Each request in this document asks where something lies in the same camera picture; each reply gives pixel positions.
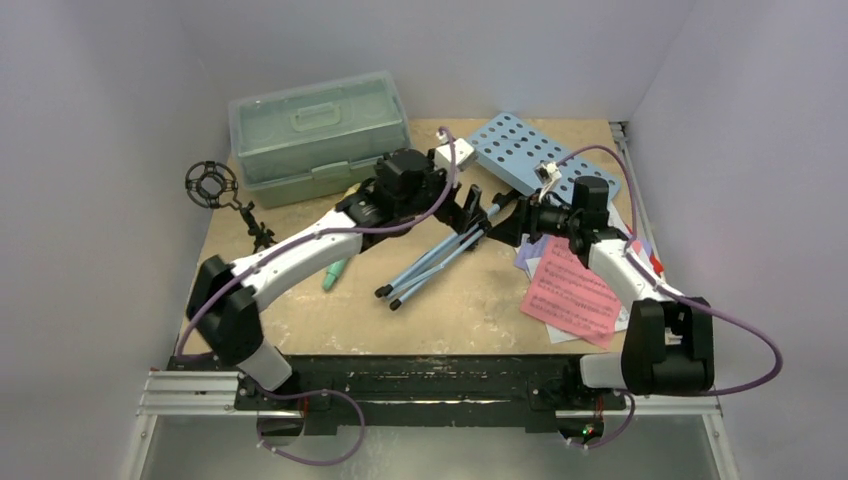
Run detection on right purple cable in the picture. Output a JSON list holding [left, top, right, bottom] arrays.
[[556, 145, 784, 397]]

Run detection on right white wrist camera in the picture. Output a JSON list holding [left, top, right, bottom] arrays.
[[533, 161, 562, 201]]

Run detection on black tripod microphone stand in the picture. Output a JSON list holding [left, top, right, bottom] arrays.
[[184, 161, 276, 253]]

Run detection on cream yellow microphone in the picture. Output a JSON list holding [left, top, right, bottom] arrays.
[[343, 182, 369, 199]]

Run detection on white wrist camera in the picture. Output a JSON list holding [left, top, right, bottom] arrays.
[[432, 132, 478, 172], [533, 161, 562, 201]]

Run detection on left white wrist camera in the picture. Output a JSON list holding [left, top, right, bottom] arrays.
[[432, 132, 478, 172]]

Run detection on mint green microphone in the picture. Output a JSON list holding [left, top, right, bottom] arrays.
[[322, 258, 349, 292]]

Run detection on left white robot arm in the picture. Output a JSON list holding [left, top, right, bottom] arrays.
[[186, 140, 486, 409]]

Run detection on light blue music stand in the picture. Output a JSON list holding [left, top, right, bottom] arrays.
[[375, 112, 621, 310]]

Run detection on red sheet music page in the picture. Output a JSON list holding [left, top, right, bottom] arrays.
[[649, 254, 665, 275]]

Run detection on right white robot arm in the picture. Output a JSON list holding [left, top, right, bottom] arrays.
[[487, 176, 715, 407]]

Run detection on lavender sheet music page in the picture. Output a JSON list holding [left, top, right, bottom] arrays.
[[514, 206, 656, 270]]

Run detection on grey-green plastic toolbox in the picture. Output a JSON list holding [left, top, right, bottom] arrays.
[[228, 71, 411, 209]]

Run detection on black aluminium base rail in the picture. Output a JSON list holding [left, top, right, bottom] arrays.
[[138, 354, 720, 436]]

